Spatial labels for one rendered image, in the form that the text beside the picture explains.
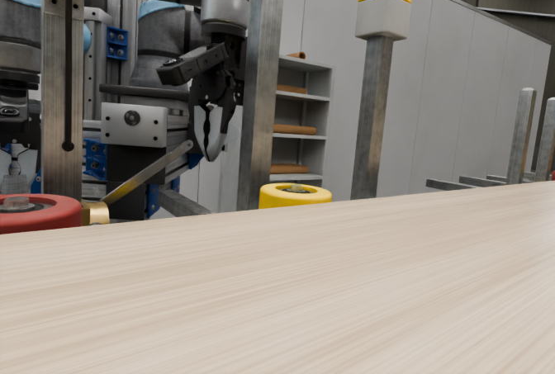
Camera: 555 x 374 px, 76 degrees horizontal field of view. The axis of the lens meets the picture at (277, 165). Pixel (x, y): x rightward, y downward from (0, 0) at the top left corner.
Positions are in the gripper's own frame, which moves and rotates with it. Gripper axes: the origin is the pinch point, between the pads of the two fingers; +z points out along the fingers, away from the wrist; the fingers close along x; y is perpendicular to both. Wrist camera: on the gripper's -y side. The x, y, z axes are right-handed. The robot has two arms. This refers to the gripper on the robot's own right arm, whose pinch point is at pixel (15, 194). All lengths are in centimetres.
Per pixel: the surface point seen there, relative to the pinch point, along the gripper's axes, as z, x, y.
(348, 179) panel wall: 44, -317, 207
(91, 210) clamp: -4.1, -6.7, -29.2
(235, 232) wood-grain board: -8, -12, -52
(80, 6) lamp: -25.4, -5.3, -29.7
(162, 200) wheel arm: 1.7, -23.5, -3.7
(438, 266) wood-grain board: -8, -20, -62
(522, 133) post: -18, -127, -29
